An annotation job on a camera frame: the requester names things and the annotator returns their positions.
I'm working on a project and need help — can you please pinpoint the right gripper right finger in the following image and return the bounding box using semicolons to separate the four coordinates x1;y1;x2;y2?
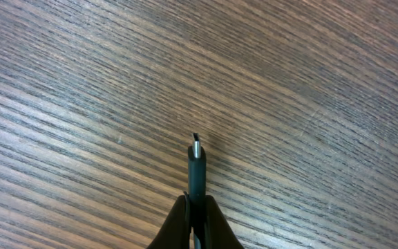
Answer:
205;195;243;249

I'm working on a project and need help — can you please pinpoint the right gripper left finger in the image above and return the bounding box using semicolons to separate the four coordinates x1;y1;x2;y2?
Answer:
147;194;191;249

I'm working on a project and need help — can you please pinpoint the black USB charging cable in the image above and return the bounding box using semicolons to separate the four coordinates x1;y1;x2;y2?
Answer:
187;132;207;249

